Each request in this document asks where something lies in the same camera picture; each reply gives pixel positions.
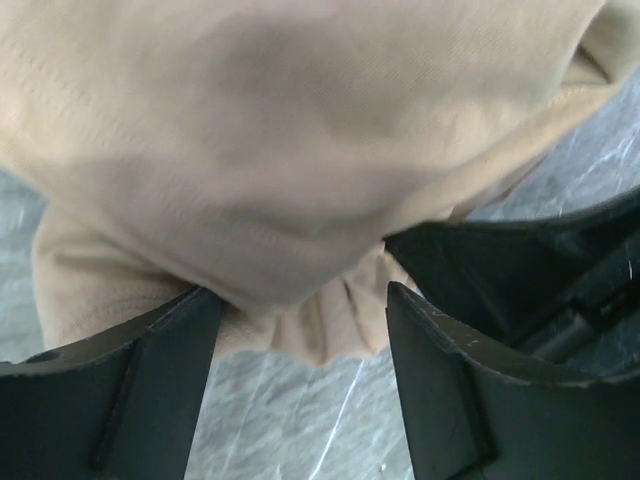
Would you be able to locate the beige t-shirt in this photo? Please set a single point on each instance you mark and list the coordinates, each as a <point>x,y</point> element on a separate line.
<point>264,149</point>

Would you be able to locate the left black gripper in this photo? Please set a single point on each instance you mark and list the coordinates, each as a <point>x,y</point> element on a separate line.
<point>562,289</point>

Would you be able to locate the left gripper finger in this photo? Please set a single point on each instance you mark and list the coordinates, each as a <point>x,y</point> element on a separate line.
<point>122,404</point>

